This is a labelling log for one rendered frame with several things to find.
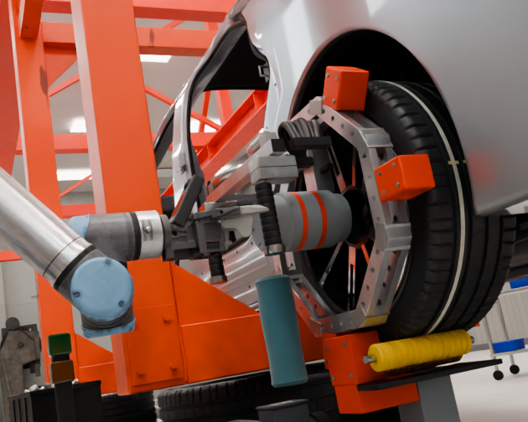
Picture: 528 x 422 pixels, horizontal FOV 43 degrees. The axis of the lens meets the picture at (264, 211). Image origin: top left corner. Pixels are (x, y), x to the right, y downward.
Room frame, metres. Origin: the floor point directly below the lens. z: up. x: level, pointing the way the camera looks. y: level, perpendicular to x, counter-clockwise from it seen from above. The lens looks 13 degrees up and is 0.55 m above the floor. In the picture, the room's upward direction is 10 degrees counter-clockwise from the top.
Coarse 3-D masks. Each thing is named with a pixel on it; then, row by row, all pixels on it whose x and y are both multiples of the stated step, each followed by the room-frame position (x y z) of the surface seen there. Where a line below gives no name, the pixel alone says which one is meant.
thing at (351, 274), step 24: (336, 144) 1.63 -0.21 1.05; (336, 168) 1.64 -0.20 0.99; (360, 168) 1.56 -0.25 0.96; (336, 192) 1.83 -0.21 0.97; (360, 192) 1.56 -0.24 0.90; (360, 216) 1.65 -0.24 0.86; (408, 216) 1.38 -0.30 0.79; (360, 240) 1.66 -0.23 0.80; (312, 264) 1.80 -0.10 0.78; (336, 264) 1.74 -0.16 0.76; (360, 264) 1.64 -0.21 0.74; (336, 288) 1.78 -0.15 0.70; (360, 288) 1.66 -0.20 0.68
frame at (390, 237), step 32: (320, 96) 1.46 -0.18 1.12; (352, 128) 1.35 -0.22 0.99; (384, 160) 1.35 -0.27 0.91; (384, 224) 1.31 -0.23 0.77; (288, 256) 1.81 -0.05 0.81; (384, 256) 1.34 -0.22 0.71; (384, 288) 1.44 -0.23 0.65; (320, 320) 1.62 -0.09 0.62; (352, 320) 1.49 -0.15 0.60; (384, 320) 1.48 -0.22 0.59
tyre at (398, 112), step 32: (384, 96) 1.38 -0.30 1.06; (384, 128) 1.39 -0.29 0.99; (416, 128) 1.32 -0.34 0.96; (448, 128) 1.36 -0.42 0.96; (448, 160) 1.33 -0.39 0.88; (448, 192) 1.32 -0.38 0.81; (416, 224) 1.36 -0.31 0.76; (448, 224) 1.33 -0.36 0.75; (480, 224) 1.37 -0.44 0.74; (512, 224) 1.41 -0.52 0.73; (416, 256) 1.38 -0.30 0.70; (448, 256) 1.36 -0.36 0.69; (480, 256) 1.40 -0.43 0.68; (416, 288) 1.40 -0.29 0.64; (448, 288) 1.40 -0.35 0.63; (480, 288) 1.45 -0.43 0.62; (416, 320) 1.45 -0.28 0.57; (448, 320) 1.50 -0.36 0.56; (480, 320) 1.57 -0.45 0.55
